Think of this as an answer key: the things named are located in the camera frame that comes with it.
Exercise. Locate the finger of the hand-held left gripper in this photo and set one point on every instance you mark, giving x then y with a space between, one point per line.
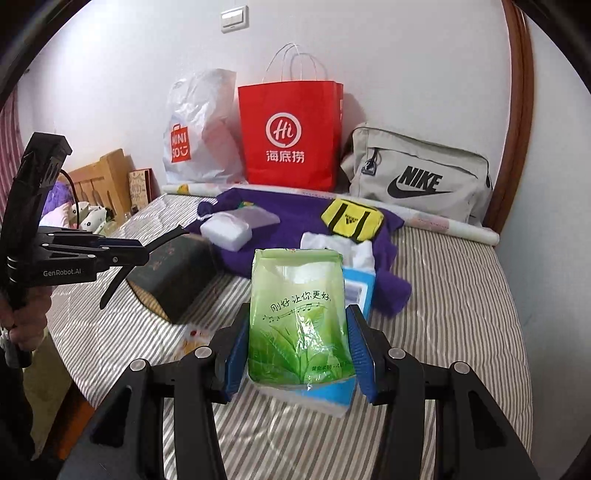
124 243
124 259

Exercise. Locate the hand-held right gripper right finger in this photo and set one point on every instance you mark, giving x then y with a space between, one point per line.
360 360

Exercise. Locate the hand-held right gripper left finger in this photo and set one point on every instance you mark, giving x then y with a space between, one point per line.
235 364

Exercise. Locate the green tissue pack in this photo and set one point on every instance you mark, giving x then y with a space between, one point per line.
300 332

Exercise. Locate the white foam block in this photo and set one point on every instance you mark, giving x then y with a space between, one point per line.
226 233

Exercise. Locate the person's left hand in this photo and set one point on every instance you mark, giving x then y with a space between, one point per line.
27 323

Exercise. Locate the white plush toy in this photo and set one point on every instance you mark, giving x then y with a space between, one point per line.
87 214

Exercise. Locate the tomato print sauce packet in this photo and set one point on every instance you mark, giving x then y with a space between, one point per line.
194 341

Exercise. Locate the dark tin box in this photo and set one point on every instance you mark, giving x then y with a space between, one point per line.
180 277

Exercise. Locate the brown cardboard box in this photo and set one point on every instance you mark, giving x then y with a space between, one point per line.
140 187

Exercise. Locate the wooden headboard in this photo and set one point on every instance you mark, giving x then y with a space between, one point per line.
111 180

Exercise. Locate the blue tissue box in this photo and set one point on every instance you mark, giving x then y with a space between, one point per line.
358 290

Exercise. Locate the purple plush toy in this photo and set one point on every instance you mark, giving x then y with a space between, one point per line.
62 198

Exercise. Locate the striped bedsheet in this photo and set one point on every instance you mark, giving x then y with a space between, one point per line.
461 323

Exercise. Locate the small green packet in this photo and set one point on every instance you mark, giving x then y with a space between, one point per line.
244 203

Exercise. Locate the white plastic shopping bag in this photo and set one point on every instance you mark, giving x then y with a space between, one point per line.
203 138

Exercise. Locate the yellow pouch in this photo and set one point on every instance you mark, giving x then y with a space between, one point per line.
351 221

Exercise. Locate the purple towel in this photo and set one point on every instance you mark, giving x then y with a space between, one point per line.
286 230

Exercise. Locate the pink striped curtain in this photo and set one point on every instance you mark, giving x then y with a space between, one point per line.
9 138

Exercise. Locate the printed paper roll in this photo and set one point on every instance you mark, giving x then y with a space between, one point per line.
443 226

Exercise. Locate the grey sling bag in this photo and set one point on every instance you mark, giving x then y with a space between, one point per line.
415 184

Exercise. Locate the red paper bag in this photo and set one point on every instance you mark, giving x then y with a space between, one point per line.
291 138

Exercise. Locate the white light switch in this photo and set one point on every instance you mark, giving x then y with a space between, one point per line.
234 19

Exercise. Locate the wooden frame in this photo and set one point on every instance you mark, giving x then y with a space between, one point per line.
519 115

